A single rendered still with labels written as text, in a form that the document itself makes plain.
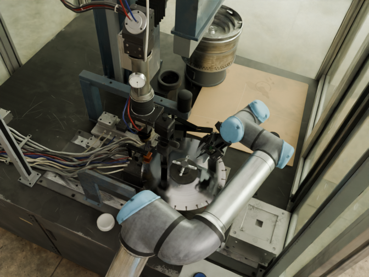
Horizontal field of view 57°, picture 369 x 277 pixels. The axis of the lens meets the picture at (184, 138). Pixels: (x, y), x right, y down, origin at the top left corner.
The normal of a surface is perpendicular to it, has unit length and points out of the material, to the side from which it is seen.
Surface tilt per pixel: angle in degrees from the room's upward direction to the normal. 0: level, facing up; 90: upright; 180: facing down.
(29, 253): 0
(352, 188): 90
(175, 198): 0
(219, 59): 90
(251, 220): 0
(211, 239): 39
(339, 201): 90
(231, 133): 68
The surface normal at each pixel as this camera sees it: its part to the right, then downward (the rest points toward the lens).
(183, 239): 0.12, -0.37
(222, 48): 0.31, 0.77
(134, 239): -0.42, 0.19
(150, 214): -0.06, -0.48
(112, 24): -0.39, 0.73
